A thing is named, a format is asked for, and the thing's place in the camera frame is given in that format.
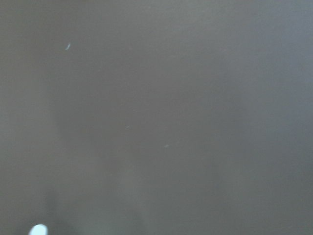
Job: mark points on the white ceramic spoon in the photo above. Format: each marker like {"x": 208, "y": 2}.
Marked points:
{"x": 38, "y": 229}

